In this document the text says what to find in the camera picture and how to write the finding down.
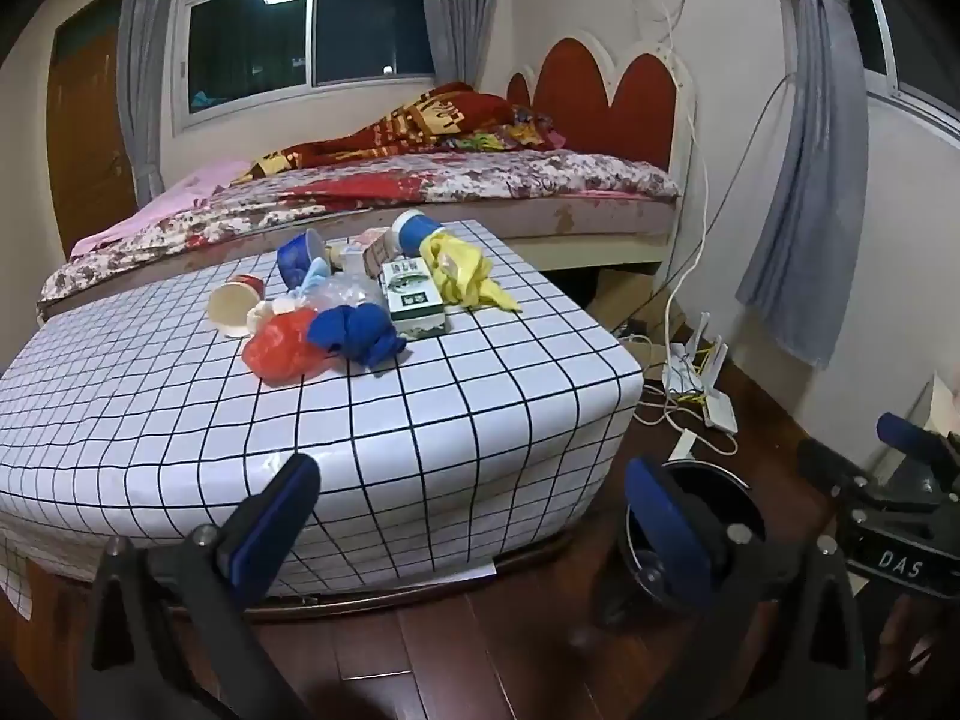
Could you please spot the brown wooden door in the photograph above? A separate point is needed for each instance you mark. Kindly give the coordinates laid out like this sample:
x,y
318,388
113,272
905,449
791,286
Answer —
x,y
86,135

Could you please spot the bed with floral sheet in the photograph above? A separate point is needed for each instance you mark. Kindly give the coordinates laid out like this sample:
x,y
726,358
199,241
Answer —
x,y
450,187

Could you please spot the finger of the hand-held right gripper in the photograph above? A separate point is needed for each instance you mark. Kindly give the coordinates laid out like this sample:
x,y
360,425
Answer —
x,y
904,431
829,469

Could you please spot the red paper cup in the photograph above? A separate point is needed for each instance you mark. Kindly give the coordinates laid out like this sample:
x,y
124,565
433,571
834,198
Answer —
x,y
234,304

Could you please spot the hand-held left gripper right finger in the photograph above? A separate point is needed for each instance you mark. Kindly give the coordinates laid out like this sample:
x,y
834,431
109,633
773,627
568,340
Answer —
x,y
671,532

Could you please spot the grey curtain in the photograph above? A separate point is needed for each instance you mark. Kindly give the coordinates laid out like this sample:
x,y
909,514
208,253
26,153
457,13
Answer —
x,y
146,60
814,187
446,7

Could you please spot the cardboard box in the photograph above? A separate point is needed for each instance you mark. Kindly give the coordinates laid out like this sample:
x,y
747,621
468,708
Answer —
x,y
646,351

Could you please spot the yellow rubber glove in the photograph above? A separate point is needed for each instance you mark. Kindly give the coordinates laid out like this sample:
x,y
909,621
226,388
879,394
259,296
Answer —
x,y
461,274

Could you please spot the clear plastic bag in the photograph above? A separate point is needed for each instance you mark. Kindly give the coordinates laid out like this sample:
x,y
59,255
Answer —
x,y
352,291

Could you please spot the pink cloth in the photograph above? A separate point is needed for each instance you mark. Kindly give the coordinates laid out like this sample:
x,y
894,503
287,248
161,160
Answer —
x,y
172,202

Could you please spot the person's right hand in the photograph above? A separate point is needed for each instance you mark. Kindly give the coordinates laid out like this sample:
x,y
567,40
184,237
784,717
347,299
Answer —
x,y
911,637

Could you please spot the side window with white frame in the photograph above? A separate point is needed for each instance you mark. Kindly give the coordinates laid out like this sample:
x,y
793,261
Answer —
x,y
900,45

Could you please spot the white power strip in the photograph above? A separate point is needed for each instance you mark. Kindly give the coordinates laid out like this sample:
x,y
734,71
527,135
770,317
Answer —
x,y
684,444

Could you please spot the red plastic bag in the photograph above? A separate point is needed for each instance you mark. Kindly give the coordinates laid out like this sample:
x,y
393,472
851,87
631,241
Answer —
x,y
281,349

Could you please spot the cream cloth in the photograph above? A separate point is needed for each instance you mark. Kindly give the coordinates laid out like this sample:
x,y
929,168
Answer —
x,y
274,311

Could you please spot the black round trash bin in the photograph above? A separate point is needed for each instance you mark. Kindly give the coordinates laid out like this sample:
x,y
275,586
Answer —
x,y
709,487

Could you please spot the red and white carton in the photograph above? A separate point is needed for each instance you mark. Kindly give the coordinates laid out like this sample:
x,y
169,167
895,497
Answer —
x,y
375,253

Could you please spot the dark blue cloth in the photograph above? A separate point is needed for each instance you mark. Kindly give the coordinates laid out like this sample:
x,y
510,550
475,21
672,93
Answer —
x,y
352,330

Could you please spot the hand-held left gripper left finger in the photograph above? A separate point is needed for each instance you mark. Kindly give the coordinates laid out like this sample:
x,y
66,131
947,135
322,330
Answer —
x,y
277,521

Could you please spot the white checkered tablecloth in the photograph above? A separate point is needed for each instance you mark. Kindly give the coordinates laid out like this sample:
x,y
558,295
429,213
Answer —
x,y
225,435

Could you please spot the blue and white cup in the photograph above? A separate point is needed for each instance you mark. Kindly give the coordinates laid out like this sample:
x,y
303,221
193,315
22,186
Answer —
x,y
416,229

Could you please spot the flat white router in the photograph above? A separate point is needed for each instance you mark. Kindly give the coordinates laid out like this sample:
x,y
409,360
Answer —
x,y
721,411

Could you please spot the white router with antennas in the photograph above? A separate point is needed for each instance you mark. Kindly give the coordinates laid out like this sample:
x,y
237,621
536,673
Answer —
x,y
694,367

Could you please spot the colourful printed pillow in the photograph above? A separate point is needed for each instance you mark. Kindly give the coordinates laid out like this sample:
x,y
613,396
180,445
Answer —
x,y
525,129

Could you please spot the red and white headboard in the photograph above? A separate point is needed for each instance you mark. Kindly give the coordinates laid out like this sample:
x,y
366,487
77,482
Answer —
x,y
630,105

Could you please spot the red printed blanket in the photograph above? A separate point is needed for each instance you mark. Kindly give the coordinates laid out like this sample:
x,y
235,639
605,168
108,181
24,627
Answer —
x,y
405,127

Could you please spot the green and white box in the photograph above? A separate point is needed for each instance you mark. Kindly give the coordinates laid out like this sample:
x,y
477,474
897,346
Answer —
x,y
412,300

